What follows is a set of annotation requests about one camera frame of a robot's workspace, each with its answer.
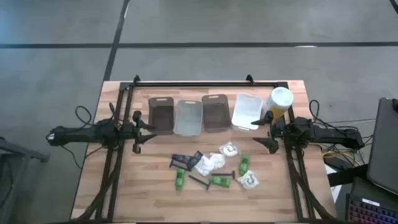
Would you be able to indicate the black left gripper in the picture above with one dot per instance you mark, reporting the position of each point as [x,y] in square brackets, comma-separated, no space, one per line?
[137,130]

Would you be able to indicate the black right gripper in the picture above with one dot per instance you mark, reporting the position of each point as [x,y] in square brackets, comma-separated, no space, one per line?
[273,132]

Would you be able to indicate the small clear printed bag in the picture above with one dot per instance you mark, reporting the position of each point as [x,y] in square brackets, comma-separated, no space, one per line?
[229,150]
[248,180]

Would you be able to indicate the dark blue wrappers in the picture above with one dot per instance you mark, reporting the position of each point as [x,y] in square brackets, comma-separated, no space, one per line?
[194,160]

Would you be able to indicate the clear bag of cotton balls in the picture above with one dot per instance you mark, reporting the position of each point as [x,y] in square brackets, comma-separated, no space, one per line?
[208,165]

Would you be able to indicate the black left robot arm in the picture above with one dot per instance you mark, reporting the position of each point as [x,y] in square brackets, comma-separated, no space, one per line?
[81,133]

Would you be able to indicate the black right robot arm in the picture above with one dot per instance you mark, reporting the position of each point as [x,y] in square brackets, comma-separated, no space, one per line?
[326,133]

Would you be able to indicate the dark grey plastic bin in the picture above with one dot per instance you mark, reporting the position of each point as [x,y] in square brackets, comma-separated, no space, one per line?
[161,118]
[216,115]

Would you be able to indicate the white plastic bin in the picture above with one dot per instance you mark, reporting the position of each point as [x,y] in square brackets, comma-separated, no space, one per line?
[247,112]

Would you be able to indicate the white yellow wipes canister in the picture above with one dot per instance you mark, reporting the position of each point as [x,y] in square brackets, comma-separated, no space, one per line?
[280,99]

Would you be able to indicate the light translucent plastic bin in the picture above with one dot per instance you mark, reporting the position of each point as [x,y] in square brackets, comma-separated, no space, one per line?
[188,119]

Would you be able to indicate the black power adapter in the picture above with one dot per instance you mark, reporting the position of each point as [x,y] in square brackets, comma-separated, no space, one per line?
[337,163]

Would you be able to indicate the grey laptop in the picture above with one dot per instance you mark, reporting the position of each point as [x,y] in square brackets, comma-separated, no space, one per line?
[384,146]

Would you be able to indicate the grey metal stand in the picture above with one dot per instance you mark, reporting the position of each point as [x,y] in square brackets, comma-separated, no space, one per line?
[18,151]

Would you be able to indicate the backlit keyboard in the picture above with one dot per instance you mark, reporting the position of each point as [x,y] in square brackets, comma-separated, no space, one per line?
[367,213]

